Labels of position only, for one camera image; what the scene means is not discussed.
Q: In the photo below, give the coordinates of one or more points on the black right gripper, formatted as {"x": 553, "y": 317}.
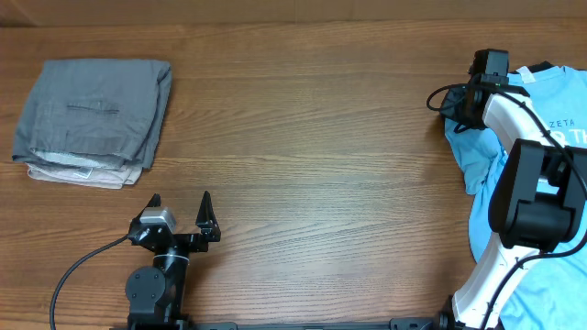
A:
{"x": 480, "y": 123}

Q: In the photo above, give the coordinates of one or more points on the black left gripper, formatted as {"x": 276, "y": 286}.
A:
{"x": 209, "y": 230}

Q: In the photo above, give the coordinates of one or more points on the light blue printed t-shirt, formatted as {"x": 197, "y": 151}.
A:
{"x": 553, "y": 294}

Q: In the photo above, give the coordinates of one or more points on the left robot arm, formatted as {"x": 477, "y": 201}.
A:
{"x": 155, "y": 293}

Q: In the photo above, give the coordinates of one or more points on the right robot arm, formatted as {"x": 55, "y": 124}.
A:
{"x": 537, "y": 202}

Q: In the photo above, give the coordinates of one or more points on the black garment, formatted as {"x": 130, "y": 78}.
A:
{"x": 558, "y": 92}

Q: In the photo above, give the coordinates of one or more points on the folded beige garment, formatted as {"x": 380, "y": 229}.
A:
{"x": 91, "y": 177}

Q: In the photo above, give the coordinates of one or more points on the folded grey trousers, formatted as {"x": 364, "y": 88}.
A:
{"x": 97, "y": 113}

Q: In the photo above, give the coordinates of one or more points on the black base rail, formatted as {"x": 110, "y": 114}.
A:
{"x": 302, "y": 326}

